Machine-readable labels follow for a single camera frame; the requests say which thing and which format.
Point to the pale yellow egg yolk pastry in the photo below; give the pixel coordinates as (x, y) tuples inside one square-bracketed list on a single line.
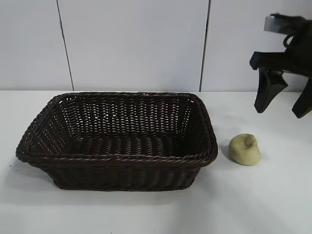
[(243, 152)]

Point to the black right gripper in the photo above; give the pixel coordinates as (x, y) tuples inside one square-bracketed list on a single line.
[(299, 61)]

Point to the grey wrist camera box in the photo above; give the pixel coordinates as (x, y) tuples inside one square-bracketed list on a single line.
[(271, 23)]

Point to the dark brown wicker basket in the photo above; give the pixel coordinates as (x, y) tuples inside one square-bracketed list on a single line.
[(117, 156)]

